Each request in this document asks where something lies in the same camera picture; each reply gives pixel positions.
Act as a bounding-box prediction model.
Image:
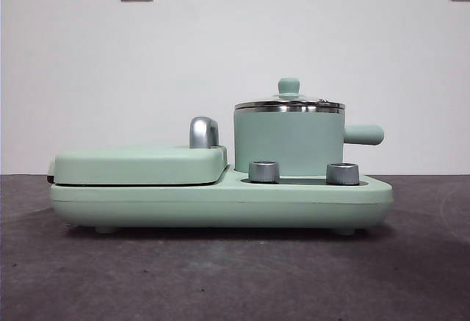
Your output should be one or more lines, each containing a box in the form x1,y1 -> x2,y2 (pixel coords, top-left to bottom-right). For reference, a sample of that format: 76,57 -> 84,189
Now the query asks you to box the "green breakfast machine base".
49,164 -> 394,235

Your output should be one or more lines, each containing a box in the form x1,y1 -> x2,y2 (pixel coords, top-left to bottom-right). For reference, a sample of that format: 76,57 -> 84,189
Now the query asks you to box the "chrome griddle cover handle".
189,116 -> 221,149

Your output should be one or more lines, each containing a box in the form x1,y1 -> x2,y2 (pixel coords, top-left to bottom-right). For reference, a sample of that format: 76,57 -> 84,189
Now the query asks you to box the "green pot with side handle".
233,106 -> 386,176

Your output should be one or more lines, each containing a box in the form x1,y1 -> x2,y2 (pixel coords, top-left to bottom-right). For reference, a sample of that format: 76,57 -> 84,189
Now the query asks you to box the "green griddle cover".
45,144 -> 228,187

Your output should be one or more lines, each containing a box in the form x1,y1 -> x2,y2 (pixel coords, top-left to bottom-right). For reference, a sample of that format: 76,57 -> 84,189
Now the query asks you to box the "glass lid with green knob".
234,76 -> 346,111

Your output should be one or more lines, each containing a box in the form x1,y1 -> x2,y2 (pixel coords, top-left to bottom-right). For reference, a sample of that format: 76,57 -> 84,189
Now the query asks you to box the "silver control knob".
247,160 -> 280,183
325,162 -> 360,185

